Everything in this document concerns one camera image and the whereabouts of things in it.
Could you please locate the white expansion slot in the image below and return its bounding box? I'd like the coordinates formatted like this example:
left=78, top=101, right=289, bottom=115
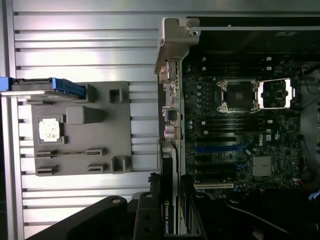
left=194, top=183, right=235, bottom=190

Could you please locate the blue expansion slot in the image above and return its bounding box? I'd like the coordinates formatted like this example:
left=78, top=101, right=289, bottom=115
left=194, top=146, right=245, bottom=154

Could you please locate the silver chipset heat sink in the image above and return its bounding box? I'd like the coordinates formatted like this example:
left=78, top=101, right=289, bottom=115
left=252, top=156, right=273, bottom=177

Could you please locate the black RAM slot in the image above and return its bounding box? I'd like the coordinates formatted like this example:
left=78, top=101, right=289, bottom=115
left=201, top=127, right=274, bottom=133
left=201, top=118, right=274, bottom=124
left=201, top=56, right=273, bottom=62
left=201, top=65, right=273, bottom=72
left=201, top=122, right=274, bottom=129
left=201, top=70, right=273, bottom=76
left=201, top=60, right=273, bottom=67
left=201, top=131, right=274, bottom=138

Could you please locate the grey plastic parts rack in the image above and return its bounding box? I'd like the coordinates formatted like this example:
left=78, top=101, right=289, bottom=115
left=26, top=81, right=132, bottom=177

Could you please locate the green Dell motherboard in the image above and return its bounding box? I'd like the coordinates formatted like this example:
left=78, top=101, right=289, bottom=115
left=183, top=53, right=305, bottom=201

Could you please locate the CPU socket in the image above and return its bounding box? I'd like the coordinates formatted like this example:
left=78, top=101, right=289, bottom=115
left=216, top=78, right=261, bottom=115

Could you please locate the silver CPU chip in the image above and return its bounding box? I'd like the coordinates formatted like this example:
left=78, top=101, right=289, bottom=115
left=38, top=117, right=63, bottom=144

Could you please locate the silver socket cover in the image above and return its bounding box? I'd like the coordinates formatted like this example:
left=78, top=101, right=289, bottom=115
left=258, top=78, right=296, bottom=110

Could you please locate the hard disk in blue caddy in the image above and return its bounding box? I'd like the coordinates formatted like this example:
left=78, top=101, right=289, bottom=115
left=0, top=76, right=87, bottom=104

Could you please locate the open black PC case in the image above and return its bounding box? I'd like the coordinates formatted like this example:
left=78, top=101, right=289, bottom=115
left=153, top=16, right=320, bottom=240

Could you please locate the blue SATA wire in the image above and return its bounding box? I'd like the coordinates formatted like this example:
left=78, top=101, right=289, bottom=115
left=308, top=188, right=320, bottom=202

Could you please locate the grey corner fixture bracket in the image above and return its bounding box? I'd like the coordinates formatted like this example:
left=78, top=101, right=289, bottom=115
left=153, top=17, right=201, bottom=76

